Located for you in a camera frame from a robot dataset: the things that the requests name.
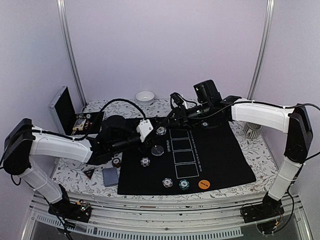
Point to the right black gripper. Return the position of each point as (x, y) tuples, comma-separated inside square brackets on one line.
[(181, 114)]

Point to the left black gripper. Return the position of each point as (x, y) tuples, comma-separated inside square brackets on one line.
[(141, 137)]

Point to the green chip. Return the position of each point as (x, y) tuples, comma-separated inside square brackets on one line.
[(184, 184), (205, 125)]

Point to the white chip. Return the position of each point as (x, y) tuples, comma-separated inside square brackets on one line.
[(145, 161), (160, 131), (167, 182)]

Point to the clear dealer button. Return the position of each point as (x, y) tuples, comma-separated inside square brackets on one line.
[(157, 150)]

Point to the orange big blind button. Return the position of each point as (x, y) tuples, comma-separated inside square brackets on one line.
[(204, 184)]

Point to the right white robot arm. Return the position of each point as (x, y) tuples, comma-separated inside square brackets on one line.
[(290, 120)]

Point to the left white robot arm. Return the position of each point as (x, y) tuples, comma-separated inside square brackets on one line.
[(27, 140)]

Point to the red poker chip stack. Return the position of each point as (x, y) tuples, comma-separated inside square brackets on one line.
[(116, 162)]

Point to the blue card deck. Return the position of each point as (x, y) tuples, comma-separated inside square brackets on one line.
[(110, 177)]

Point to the silver poker chip case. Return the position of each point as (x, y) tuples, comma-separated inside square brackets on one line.
[(70, 123)]

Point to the white ribbed cup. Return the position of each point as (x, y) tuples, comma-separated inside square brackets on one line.
[(252, 130)]

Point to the white ceramic bowl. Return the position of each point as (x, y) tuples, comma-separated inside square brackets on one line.
[(145, 98)]

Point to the black triangular marker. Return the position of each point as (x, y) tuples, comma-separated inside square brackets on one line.
[(89, 173)]

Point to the black poker mat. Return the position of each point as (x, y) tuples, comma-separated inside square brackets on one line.
[(197, 154)]

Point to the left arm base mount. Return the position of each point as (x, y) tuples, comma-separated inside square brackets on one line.
[(72, 211)]

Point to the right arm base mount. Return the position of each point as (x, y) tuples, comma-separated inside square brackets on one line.
[(269, 208)]

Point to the right aluminium frame post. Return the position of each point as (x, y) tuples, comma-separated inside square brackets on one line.
[(268, 17)]

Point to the aluminium frame post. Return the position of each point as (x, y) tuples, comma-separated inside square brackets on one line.
[(268, 17), (61, 7)]

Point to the left aluminium frame post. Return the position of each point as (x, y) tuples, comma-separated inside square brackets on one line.
[(61, 7)]

